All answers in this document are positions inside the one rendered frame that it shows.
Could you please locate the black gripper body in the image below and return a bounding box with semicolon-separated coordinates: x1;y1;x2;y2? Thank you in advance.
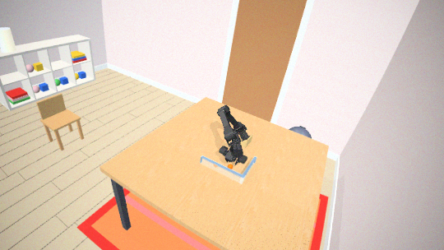
219;146;248;164

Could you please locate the light blue l-shaped wall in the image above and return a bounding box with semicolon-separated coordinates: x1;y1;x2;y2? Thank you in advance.
201;156;257;178

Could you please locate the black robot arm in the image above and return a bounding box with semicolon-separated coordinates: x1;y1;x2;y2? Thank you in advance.
216;105;250;163

